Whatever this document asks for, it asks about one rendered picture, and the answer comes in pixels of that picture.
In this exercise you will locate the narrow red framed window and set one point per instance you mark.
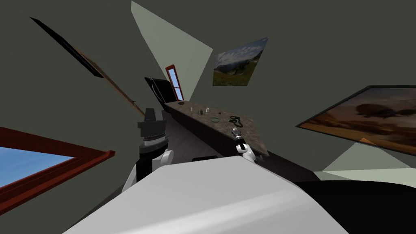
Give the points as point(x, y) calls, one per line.
point(175, 81)

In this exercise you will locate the black and brown flat panel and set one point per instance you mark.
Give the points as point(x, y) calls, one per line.
point(81, 61)

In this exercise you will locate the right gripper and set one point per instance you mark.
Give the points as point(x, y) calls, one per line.
point(237, 134)

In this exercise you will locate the brown sunset picture black frame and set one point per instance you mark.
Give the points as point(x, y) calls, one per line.
point(370, 117)

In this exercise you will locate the black appliance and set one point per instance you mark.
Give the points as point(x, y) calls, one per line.
point(162, 89)

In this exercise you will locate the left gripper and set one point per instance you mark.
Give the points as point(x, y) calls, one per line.
point(152, 128)

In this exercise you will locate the green landscape picture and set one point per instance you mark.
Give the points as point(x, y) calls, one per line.
point(237, 65)

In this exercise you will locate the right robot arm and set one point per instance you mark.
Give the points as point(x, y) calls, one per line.
point(357, 208)

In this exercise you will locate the black looped object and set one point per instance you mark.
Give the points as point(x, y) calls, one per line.
point(236, 121)

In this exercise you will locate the green round bowl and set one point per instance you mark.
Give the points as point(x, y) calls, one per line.
point(212, 120)

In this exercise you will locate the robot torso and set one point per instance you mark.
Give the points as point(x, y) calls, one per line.
point(208, 198)

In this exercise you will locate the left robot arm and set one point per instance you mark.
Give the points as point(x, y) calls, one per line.
point(152, 156)

